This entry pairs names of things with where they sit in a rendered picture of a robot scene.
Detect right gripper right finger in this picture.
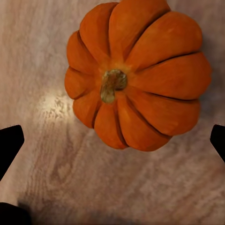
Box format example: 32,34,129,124
210,124,225,162

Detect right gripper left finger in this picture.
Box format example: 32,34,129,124
0,124,24,181

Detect pumpkin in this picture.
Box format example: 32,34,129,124
64,0,212,152

